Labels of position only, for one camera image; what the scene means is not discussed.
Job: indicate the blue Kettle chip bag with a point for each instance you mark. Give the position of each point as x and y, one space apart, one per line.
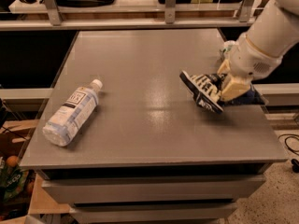
212 93

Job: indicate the middle metal shelf bracket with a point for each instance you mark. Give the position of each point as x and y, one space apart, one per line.
170 11

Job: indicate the right metal shelf bracket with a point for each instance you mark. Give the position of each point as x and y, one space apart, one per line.
244 12

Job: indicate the orange fruit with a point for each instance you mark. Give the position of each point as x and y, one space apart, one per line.
12 161

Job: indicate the white green soda can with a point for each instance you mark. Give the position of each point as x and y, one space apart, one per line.
227 51

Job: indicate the grey drawer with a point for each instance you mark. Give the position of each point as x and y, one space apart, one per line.
152 212
150 189

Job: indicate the clear blue-labelled plastic bottle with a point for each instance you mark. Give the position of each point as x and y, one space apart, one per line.
65 123

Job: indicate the green snack bag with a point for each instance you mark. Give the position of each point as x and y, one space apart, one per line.
12 181

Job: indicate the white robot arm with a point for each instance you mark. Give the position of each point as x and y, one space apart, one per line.
276 30

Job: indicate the upper grey drawer front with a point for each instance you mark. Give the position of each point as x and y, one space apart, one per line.
150 189

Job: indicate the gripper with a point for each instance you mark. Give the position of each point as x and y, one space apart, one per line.
250 61

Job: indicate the metal shelf bracket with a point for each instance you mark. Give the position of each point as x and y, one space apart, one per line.
53 12
244 12
170 11

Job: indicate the left metal shelf bracket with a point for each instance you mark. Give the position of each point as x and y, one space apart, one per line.
53 12

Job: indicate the lower grey drawer front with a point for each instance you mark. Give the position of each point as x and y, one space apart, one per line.
152 212

